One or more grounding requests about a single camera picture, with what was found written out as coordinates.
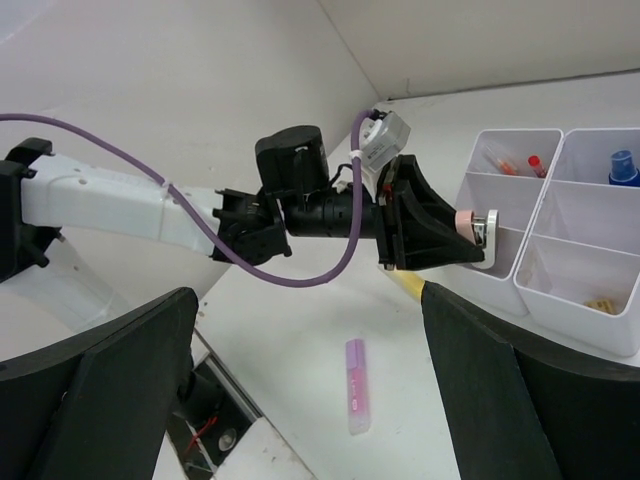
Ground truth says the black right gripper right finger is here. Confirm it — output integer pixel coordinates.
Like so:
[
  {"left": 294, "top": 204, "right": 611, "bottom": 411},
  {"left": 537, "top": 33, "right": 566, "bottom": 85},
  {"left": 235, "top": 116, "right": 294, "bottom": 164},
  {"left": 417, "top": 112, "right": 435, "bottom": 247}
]
[{"left": 421, "top": 282, "right": 639, "bottom": 479}]

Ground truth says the yellow highlighter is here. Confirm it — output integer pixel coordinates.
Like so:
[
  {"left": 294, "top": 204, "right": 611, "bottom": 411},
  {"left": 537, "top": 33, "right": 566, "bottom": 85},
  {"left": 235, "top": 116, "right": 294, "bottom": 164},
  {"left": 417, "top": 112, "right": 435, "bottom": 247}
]
[{"left": 393, "top": 271, "right": 425, "bottom": 303}]

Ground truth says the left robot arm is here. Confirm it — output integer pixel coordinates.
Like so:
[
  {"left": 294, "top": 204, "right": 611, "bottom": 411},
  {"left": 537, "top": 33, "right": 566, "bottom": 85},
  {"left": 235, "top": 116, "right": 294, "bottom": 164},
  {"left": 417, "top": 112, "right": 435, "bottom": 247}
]
[{"left": 1, "top": 115, "right": 498, "bottom": 288}]

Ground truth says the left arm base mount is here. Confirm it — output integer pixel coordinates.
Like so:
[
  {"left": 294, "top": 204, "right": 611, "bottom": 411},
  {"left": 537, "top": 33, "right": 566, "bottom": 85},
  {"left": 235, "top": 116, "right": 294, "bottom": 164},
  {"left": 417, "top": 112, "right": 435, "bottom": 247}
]
[{"left": 167, "top": 353, "right": 263, "bottom": 479}]

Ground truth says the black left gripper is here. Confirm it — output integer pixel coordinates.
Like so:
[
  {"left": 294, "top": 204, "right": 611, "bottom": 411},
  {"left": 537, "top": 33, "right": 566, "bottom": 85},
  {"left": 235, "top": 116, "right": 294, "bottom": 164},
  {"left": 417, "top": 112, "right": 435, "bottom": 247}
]
[{"left": 284, "top": 155, "right": 485, "bottom": 271}]

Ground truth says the red gel pen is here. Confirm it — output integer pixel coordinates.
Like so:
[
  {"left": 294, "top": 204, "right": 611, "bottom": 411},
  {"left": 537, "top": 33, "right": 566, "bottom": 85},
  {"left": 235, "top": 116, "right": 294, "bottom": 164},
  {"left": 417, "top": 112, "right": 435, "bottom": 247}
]
[{"left": 527, "top": 155, "right": 547, "bottom": 179}]

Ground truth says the pink highlighter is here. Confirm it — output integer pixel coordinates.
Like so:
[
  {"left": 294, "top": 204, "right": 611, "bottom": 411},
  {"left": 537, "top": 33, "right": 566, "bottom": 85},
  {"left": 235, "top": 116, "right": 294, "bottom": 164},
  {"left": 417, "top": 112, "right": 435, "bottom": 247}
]
[{"left": 345, "top": 339, "right": 371, "bottom": 435}]

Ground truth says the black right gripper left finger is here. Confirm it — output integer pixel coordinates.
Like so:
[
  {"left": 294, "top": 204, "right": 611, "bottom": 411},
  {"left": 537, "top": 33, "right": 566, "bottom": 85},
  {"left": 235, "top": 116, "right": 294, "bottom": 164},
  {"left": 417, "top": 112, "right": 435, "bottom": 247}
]
[{"left": 1, "top": 287, "right": 198, "bottom": 479}]

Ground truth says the orange-red gel pen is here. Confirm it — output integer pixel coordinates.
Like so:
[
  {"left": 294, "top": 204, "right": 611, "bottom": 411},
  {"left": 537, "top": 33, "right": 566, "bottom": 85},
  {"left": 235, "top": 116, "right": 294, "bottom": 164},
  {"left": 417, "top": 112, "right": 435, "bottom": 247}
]
[{"left": 483, "top": 150, "right": 519, "bottom": 176}]

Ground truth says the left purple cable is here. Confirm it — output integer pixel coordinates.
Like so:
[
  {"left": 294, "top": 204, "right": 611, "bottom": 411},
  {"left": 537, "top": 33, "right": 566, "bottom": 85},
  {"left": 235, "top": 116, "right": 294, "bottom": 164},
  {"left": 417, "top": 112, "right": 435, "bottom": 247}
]
[{"left": 0, "top": 108, "right": 376, "bottom": 289}]

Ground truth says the tan eraser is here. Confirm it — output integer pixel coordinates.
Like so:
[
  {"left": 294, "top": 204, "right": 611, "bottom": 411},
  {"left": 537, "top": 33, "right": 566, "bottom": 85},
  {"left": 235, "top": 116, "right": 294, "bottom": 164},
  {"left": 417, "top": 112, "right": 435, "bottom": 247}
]
[{"left": 584, "top": 298, "right": 616, "bottom": 315}]

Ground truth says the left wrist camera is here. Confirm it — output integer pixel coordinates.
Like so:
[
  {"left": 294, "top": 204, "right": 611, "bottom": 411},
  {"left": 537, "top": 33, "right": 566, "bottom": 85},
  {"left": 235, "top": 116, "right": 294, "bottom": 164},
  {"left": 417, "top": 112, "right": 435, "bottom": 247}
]
[{"left": 359, "top": 110, "right": 411, "bottom": 172}]

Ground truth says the blue-capped glue bottle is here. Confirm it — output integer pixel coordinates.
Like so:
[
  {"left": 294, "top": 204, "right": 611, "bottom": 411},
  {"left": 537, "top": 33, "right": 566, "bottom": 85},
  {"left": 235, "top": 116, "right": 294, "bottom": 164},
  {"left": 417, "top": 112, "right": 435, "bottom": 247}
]
[{"left": 608, "top": 150, "right": 640, "bottom": 187}]

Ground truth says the white six-compartment organizer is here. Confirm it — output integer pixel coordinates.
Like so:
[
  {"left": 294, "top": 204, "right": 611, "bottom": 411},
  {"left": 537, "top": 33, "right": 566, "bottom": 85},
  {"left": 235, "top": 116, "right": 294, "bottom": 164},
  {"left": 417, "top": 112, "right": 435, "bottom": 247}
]
[{"left": 445, "top": 128, "right": 639, "bottom": 357}]

